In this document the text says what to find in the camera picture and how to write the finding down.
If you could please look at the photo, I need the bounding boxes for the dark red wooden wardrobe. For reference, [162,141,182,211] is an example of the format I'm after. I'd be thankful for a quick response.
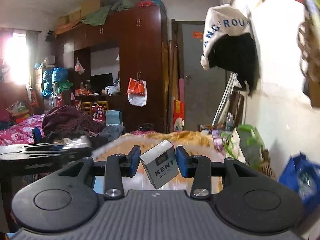
[54,5,169,133]

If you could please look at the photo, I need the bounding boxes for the white black hanging jacket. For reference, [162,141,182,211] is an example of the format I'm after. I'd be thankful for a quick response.
[200,4,258,95]

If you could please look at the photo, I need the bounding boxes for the green white tote bag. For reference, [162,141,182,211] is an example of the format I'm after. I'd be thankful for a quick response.
[220,124,265,170]

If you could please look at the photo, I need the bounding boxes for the blue shopping bag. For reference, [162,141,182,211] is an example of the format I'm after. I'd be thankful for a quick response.
[278,152,319,216]

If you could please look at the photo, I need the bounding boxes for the brown hanging bag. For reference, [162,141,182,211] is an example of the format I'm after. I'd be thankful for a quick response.
[297,12,319,108]

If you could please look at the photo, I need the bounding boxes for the black television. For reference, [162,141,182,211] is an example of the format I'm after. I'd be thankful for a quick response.
[90,73,114,93]

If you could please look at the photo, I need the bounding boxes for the dark clothes pile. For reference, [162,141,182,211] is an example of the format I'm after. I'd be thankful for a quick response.
[32,105,125,148]

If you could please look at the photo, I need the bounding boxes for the yellow patterned blanket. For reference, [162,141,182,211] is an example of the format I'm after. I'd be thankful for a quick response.
[120,131,215,149]

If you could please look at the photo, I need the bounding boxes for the grey Kent cigarette box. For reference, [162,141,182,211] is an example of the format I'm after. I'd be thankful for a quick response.
[140,140,178,189]

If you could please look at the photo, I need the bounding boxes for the orange white plastic bag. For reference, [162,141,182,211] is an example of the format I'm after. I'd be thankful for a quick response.
[126,78,148,107]

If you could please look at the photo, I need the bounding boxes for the grey metal door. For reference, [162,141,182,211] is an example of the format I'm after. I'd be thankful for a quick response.
[182,24,226,131]

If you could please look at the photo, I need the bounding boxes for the metal crutches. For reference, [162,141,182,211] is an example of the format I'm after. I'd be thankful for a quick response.
[212,73,237,127]

